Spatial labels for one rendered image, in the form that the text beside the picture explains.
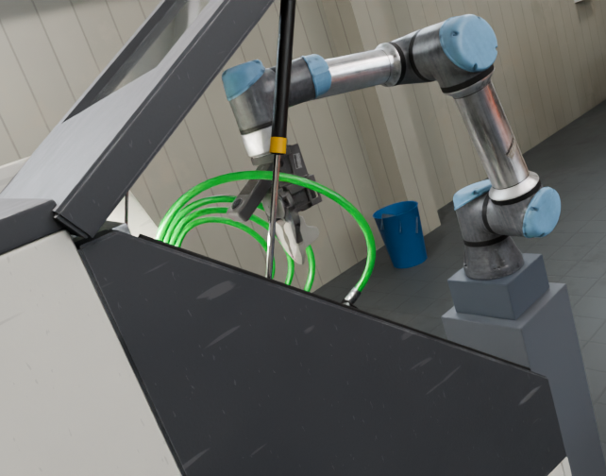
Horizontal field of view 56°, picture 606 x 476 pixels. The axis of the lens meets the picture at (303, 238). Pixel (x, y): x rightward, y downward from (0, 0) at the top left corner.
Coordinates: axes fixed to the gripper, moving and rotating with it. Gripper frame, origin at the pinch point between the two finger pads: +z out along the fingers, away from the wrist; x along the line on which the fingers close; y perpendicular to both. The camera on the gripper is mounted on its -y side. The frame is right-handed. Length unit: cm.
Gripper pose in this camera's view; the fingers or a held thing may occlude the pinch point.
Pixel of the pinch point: (295, 259)
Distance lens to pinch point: 105.4
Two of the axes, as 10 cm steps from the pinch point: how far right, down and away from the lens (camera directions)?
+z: 3.2, 9.1, 2.7
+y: 7.8, -4.1, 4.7
